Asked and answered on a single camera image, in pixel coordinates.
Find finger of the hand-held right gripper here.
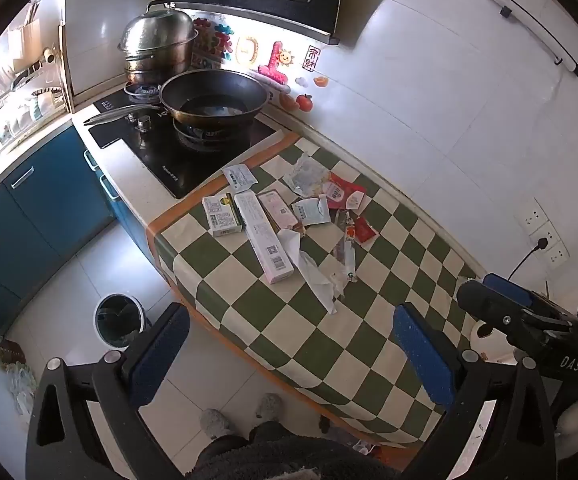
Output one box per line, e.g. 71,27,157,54
456,279,570,344
483,272,578,322

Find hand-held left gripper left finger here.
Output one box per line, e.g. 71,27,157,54
26,302,191,480

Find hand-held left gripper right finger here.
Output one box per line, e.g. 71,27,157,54
393,302,554,480

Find red white snack packet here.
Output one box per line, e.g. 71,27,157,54
321,172,368,211

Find white paper slip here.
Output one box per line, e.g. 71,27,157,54
222,163,258,192

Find round white waste bin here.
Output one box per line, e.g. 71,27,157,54
92,293,153,349

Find green white checkered tablecloth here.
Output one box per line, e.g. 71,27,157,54
146,132,486,447

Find person's grey fluffy slipper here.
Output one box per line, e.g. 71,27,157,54
256,393,286,424
199,408,238,441

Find crumpled white tissue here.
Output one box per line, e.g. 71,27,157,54
276,229,358,316

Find small red sachet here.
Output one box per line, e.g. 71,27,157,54
353,217,380,245

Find brown clear wrapper strip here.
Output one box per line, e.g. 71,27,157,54
333,209,358,262

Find green white medicine box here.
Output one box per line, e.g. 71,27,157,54
202,192,245,238

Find long white pink box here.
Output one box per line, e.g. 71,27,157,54
233,190,295,285

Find cooking oil bottle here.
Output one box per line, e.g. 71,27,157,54
0,334,26,367

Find person's dark fleece clothing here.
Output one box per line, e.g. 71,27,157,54
193,420,402,480

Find torn white blue packet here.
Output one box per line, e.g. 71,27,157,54
291,195,331,226

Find blue kitchen cabinet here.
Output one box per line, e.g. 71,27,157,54
0,125,146,337

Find pink white flat packet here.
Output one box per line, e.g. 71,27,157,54
258,190,298,231

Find black glass gas stove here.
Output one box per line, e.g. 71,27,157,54
88,87,278,200

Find crumpled clear plastic wrapper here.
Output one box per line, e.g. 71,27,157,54
283,154,331,197

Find dish rack with bowls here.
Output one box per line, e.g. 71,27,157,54
0,0,72,161

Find stainless steel steamer pot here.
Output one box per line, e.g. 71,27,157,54
118,1,200,87

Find oval yellow framed sticker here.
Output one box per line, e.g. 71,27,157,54
234,35,261,66

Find black plug with cable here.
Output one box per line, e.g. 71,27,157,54
506,239,550,281

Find white wall socket panel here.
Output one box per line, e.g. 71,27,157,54
514,197,570,267

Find white black wall rail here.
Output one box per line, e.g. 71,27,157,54
484,0,578,97

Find black wok with steel handle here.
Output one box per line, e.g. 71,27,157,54
83,69,271,129

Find pink plush wall decoration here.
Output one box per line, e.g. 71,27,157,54
257,41,291,86

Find colourful flower wall magnets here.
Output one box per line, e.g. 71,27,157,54
191,16,236,64

